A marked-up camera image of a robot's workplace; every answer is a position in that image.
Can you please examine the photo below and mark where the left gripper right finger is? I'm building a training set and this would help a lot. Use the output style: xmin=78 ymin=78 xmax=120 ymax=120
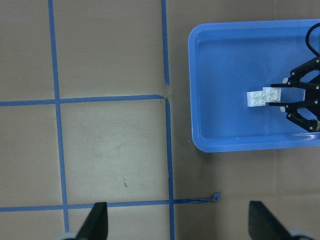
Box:
xmin=248 ymin=200 xmax=294 ymax=240

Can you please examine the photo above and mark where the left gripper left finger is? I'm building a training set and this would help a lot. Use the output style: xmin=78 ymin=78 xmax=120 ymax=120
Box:
xmin=75 ymin=202 xmax=109 ymax=240

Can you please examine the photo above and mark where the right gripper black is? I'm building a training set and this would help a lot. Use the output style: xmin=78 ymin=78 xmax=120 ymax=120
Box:
xmin=268 ymin=56 xmax=320 ymax=133

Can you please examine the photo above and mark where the white block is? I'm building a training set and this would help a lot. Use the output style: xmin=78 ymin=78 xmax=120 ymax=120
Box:
xmin=246 ymin=91 xmax=266 ymax=107
xmin=262 ymin=87 xmax=282 ymax=103

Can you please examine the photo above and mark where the blue plastic tray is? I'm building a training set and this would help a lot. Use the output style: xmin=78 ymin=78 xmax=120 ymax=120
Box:
xmin=188 ymin=19 xmax=320 ymax=153

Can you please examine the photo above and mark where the brown paper table cover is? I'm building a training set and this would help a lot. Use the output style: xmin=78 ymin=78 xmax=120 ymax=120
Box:
xmin=0 ymin=0 xmax=320 ymax=240

